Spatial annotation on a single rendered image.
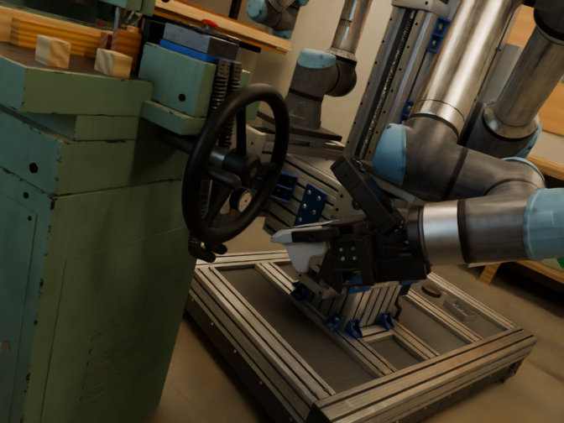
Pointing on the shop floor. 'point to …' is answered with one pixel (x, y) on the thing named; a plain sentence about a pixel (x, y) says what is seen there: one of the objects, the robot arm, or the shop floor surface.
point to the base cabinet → (89, 300)
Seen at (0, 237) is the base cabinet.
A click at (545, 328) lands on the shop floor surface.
